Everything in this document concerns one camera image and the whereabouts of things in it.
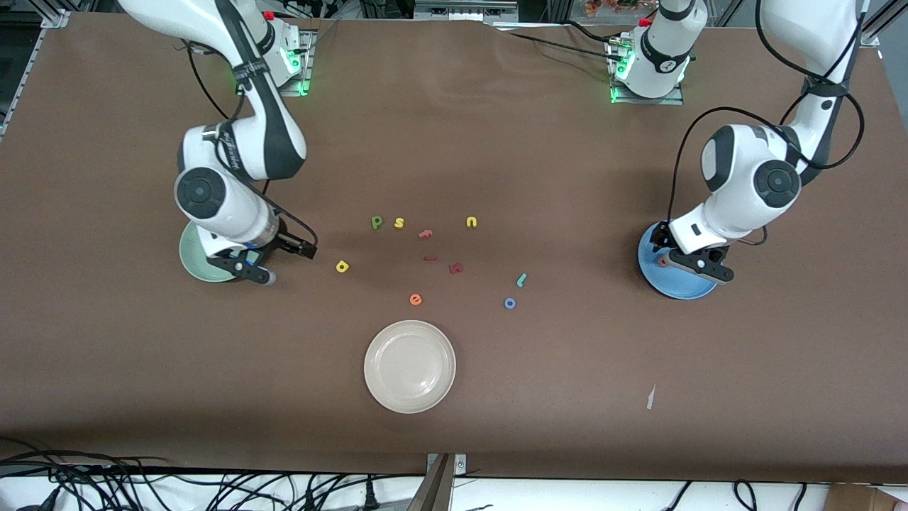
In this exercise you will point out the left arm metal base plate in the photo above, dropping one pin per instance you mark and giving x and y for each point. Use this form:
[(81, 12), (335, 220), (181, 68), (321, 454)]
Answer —
[(674, 99)]

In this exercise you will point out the blue round plate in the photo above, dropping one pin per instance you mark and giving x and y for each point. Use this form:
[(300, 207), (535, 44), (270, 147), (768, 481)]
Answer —
[(681, 287)]

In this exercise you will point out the pale green round plate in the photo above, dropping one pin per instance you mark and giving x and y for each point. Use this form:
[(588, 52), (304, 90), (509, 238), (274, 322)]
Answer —
[(193, 259)]

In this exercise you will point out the grey metal frame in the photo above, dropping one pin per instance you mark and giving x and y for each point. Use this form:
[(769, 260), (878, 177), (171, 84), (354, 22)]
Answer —
[(464, 8)]

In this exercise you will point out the cream white round plate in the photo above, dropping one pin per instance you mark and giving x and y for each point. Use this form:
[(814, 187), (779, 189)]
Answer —
[(409, 367)]

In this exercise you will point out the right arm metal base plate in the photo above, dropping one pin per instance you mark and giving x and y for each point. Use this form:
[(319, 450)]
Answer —
[(291, 91)]

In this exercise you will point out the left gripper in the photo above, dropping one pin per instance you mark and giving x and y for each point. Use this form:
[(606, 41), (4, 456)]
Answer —
[(662, 236)]

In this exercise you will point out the brown cardboard box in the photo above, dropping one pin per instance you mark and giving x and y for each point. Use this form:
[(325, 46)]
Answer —
[(865, 499)]

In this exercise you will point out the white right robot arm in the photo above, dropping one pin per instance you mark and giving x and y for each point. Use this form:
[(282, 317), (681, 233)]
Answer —
[(234, 206)]

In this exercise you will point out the orange artificial flowers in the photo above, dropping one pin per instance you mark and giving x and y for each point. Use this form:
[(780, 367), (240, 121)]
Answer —
[(617, 6)]

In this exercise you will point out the white paper scrap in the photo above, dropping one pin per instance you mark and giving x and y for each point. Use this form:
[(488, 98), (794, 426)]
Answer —
[(650, 399)]

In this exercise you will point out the grey metal table bracket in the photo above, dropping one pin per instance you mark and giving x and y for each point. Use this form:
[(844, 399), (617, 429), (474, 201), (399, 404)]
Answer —
[(460, 465)]

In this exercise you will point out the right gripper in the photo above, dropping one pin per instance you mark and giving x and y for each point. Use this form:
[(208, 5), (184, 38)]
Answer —
[(289, 243)]

